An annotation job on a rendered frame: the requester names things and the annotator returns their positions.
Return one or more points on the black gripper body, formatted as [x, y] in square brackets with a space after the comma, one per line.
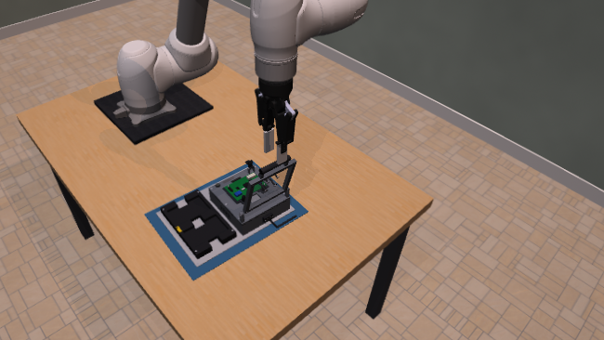
[278, 92]

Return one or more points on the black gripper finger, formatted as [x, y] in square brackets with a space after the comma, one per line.
[285, 126]
[268, 122]

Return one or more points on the green circuit board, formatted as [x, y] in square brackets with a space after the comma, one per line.
[238, 188]

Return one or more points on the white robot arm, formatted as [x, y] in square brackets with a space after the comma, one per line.
[278, 28]

